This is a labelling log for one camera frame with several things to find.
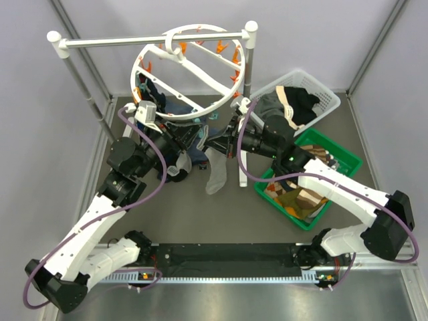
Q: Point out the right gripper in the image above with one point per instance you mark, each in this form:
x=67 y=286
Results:
x=227 y=144

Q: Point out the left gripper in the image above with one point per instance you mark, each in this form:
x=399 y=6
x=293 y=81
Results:
x=183 y=135

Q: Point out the grey striped sock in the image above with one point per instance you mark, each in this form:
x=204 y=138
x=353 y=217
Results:
x=217 y=161
x=181 y=160

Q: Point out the santa sock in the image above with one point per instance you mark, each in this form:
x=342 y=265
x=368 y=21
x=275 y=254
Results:
x=142 y=85
x=157 y=97

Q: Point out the white round clip hanger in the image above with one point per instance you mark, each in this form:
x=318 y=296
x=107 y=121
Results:
x=228 y=48

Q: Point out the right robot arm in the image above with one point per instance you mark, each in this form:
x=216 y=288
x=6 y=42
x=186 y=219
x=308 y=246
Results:
x=386 y=220

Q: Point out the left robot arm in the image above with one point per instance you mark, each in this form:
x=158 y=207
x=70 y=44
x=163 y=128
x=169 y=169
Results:
x=138 y=171

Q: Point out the pile of socks in bin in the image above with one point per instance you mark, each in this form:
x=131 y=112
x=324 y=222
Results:
x=303 y=204

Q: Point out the blue cloth on floor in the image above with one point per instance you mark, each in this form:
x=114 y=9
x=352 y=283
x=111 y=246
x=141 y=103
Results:
x=196 y=155

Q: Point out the grey cloth in basket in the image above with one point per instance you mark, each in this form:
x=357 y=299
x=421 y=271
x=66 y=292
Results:
x=269 y=105

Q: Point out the black cloth in basket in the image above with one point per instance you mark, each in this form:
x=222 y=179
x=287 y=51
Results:
x=302 y=103

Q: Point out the white plastic laundry basket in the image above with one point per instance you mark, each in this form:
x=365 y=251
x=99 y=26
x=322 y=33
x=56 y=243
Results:
x=329 y=101

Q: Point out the green plastic bin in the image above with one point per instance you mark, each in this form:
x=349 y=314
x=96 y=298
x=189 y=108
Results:
x=349 y=165

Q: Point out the white metal drying rack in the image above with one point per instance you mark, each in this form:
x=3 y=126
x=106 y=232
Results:
x=63 y=46

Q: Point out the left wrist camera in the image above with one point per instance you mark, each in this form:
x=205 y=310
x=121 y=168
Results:
x=144 y=113

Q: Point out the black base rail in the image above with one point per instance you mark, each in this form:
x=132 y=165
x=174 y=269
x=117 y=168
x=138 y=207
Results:
x=175 y=255

